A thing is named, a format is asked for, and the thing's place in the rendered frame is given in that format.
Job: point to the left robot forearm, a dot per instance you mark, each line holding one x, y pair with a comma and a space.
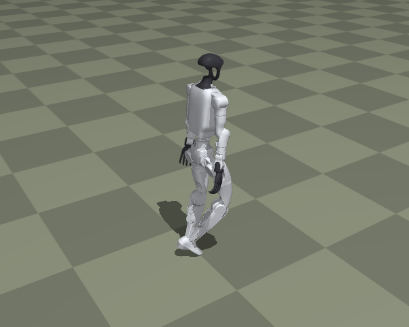
190, 136

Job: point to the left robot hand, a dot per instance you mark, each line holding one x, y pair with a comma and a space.
186, 147

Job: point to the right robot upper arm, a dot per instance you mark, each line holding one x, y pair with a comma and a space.
220, 104

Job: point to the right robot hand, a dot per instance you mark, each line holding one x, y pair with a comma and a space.
218, 179

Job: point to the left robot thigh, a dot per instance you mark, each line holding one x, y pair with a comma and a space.
201, 179

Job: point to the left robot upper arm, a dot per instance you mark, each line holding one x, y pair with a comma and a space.
188, 87

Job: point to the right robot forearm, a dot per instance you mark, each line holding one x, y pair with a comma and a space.
220, 152

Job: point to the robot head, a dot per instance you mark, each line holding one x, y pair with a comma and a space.
209, 61

